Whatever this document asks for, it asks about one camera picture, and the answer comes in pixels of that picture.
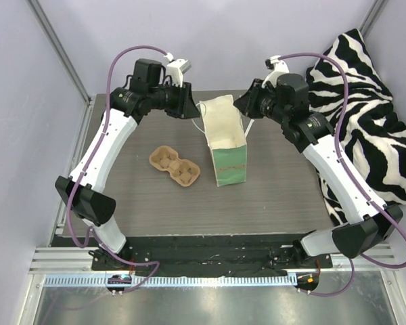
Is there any green paper gift bag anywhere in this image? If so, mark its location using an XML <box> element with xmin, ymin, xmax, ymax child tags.
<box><xmin>198</xmin><ymin>95</ymin><xmax>248</xmax><ymax>187</ymax></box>

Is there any brown cardboard cup carrier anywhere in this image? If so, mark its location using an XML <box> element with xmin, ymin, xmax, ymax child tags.
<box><xmin>149</xmin><ymin>146</ymin><xmax>200</xmax><ymax>187</ymax></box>

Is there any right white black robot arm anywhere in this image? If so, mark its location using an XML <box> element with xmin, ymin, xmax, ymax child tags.
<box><xmin>233</xmin><ymin>73</ymin><xmax>403</xmax><ymax>267</ymax></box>

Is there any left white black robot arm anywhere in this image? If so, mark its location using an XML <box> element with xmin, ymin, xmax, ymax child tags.
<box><xmin>55</xmin><ymin>59</ymin><xmax>200</xmax><ymax>270</ymax></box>

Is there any white wrapped straw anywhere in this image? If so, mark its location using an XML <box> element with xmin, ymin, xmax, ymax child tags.
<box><xmin>244</xmin><ymin>119</ymin><xmax>255</xmax><ymax>138</ymax></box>

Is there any zebra print blanket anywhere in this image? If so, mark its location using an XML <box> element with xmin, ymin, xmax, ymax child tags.
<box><xmin>306</xmin><ymin>28</ymin><xmax>406</xmax><ymax>205</ymax></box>

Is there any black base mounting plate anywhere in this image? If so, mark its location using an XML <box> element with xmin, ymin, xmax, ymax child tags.
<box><xmin>50</xmin><ymin>233</ymin><xmax>334</xmax><ymax>277</ymax></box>

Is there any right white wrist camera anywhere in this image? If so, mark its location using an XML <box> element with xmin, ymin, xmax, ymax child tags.
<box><xmin>263</xmin><ymin>56</ymin><xmax>290</xmax><ymax>88</ymax></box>

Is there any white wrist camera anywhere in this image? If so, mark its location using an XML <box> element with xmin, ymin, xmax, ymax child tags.
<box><xmin>164</xmin><ymin>52</ymin><xmax>191</xmax><ymax>87</ymax></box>
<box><xmin>263</xmin><ymin>56</ymin><xmax>290</xmax><ymax>88</ymax></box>

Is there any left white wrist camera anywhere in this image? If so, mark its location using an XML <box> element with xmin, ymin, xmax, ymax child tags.
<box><xmin>164</xmin><ymin>52</ymin><xmax>191</xmax><ymax>87</ymax></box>

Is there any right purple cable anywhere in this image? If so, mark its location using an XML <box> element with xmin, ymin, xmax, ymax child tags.
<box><xmin>280</xmin><ymin>52</ymin><xmax>406</xmax><ymax>299</ymax></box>

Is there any purple cable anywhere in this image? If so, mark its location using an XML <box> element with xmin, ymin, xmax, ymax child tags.
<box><xmin>280</xmin><ymin>52</ymin><xmax>406</xmax><ymax>299</ymax></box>
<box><xmin>64</xmin><ymin>45</ymin><xmax>172</xmax><ymax>296</ymax></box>

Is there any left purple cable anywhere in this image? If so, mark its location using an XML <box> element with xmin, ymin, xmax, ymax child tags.
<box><xmin>64</xmin><ymin>45</ymin><xmax>172</xmax><ymax>296</ymax></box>

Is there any white slotted cable duct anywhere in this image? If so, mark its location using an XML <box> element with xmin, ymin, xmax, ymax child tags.
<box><xmin>44</xmin><ymin>274</ymin><xmax>297</xmax><ymax>288</ymax></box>

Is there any aluminium frame rail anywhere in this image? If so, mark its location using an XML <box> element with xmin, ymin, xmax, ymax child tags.
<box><xmin>29</xmin><ymin>244</ymin><xmax>396</xmax><ymax>274</ymax></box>

